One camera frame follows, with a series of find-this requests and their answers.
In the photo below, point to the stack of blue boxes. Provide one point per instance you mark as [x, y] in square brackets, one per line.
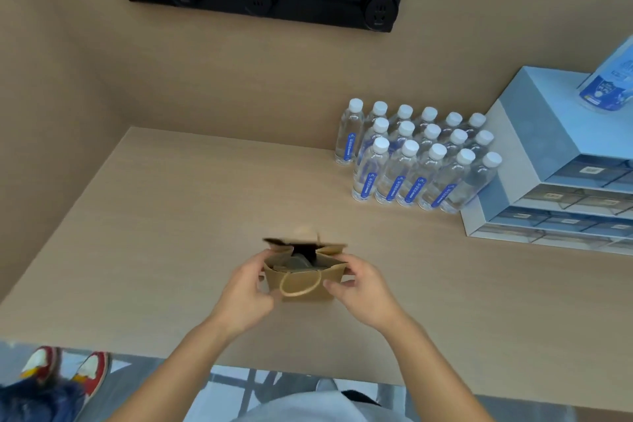
[539, 140]

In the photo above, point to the person's left hand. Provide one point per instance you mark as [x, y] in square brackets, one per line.
[237, 298]

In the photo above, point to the group of clear water bottles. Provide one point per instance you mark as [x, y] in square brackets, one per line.
[420, 159]

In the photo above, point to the red white sneaker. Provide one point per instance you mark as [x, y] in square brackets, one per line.
[42, 363]
[93, 373]

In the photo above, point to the person's left thumb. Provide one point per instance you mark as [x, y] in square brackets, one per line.
[268, 297]

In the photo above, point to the blue jeans leg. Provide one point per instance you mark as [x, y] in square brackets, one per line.
[37, 402]

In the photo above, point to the person's right hand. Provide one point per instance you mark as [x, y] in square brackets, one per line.
[371, 298]

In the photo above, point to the grey item in bag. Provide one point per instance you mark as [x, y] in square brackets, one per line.
[299, 263]

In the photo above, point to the person's right thumb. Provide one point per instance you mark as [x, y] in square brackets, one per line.
[337, 291]

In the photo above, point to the blue white packet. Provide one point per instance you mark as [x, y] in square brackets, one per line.
[611, 85]

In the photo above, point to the small brown paper bag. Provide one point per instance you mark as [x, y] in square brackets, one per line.
[306, 283]

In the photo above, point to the person's right forearm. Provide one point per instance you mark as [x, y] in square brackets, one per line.
[435, 372]

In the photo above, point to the person's white shirt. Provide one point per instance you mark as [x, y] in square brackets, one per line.
[321, 409]

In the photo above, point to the person's left forearm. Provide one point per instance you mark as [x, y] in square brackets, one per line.
[173, 377]

